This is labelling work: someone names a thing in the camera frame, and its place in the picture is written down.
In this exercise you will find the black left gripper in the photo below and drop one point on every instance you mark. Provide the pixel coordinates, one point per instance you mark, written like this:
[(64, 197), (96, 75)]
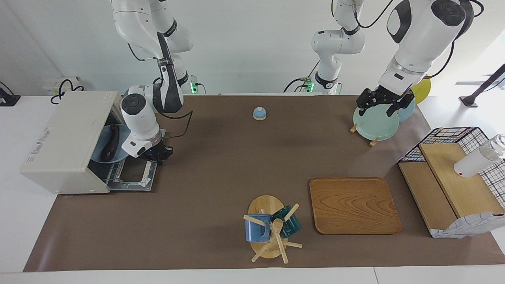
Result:
[(388, 95)]

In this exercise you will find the wooden mug tree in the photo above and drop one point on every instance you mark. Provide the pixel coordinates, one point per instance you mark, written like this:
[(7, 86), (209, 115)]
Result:
[(265, 205)]

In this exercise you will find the large brown table mat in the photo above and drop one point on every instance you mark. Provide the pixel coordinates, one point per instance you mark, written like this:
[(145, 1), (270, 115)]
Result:
[(221, 173)]

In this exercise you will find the light blue round plate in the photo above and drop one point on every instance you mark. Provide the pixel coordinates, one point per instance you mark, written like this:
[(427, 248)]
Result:
[(123, 136)]

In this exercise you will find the white cup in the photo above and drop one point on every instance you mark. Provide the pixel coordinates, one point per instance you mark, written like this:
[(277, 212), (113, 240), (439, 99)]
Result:
[(473, 163)]

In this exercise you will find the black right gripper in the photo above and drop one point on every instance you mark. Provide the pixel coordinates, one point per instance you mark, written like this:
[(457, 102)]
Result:
[(158, 154)]

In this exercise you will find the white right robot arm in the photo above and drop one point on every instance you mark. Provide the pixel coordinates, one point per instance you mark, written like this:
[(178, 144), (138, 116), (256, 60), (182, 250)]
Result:
[(136, 114)]

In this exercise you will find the light green plate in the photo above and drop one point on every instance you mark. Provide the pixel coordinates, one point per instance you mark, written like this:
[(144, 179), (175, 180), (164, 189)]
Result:
[(375, 126)]

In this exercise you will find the white power strip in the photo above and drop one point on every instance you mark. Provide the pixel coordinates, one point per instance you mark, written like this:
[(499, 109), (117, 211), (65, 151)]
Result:
[(49, 87)]

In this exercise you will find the beige toaster oven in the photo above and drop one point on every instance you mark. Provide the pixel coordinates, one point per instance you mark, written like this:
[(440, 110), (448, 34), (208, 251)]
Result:
[(67, 134)]

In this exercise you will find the dark green mug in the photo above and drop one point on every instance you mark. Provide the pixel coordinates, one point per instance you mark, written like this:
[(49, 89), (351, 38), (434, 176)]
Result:
[(292, 227)]

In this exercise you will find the wooden serving tray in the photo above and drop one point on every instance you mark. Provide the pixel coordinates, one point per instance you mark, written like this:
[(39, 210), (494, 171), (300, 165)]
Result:
[(355, 205)]

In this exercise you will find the blue mug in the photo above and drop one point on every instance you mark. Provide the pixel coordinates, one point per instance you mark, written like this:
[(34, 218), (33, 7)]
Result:
[(254, 232)]

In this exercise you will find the yellow plate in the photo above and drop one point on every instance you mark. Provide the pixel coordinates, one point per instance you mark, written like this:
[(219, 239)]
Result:
[(423, 91)]

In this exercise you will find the dark purple eggplant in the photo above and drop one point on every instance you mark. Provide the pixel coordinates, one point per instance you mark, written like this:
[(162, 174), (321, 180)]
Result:
[(110, 144)]

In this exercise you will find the wooden two-tier shelf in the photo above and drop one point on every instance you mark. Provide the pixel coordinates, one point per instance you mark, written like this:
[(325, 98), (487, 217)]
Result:
[(461, 189)]

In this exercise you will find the small blue dome bell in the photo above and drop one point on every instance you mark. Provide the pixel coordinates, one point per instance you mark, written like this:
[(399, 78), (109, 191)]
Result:
[(259, 114)]

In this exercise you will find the clear glass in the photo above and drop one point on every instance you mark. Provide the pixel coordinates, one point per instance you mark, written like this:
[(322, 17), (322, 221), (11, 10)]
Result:
[(498, 142)]

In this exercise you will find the wooden plate rack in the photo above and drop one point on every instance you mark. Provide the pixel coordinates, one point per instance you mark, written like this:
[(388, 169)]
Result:
[(353, 128)]

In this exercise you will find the black bracket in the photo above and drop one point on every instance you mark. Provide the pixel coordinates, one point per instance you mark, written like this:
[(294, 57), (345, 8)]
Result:
[(10, 100)]

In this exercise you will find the glass oven door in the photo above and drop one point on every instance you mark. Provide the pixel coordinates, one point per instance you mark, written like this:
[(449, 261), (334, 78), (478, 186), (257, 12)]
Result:
[(148, 175)]

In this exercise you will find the black stand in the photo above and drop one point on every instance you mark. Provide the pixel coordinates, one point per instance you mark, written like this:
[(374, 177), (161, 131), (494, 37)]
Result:
[(469, 101)]

